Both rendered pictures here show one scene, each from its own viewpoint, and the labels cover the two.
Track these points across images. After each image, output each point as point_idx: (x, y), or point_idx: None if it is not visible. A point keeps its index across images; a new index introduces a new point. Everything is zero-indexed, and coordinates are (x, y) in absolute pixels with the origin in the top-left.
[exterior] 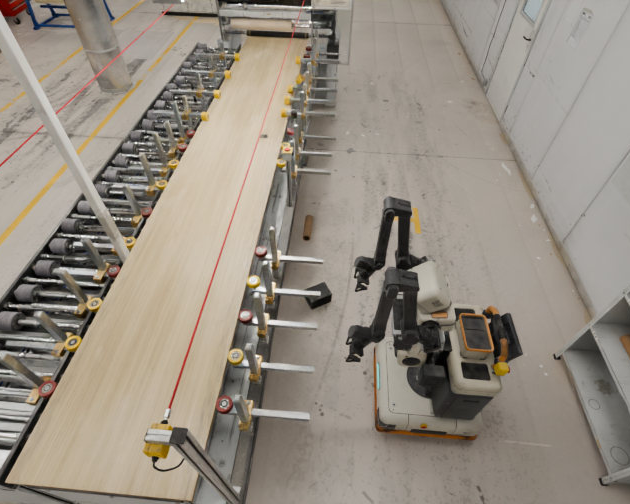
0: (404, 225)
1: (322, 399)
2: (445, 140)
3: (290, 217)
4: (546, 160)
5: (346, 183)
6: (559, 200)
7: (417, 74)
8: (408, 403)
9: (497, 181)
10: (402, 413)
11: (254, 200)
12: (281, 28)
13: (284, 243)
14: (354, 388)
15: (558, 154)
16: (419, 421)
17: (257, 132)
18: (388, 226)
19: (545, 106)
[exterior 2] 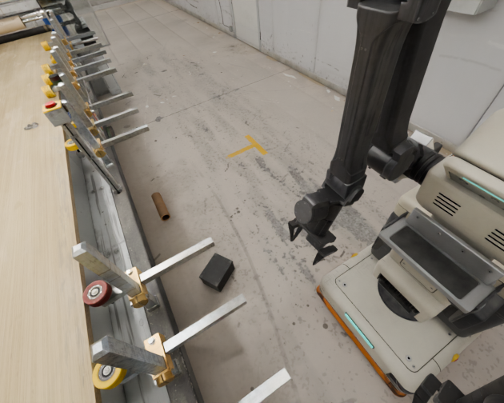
0: (430, 34)
1: (308, 401)
2: (231, 77)
3: (127, 205)
4: (320, 49)
5: (173, 146)
6: (350, 71)
7: (177, 45)
8: (419, 342)
9: (291, 86)
10: (426, 362)
11: (49, 212)
12: (11, 27)
13: (138, 245)
14: (330, 354)
15: (329, 36)
16: (449, 357)
17: (21, 126)
18: (392, 60)
19: (295, 7)
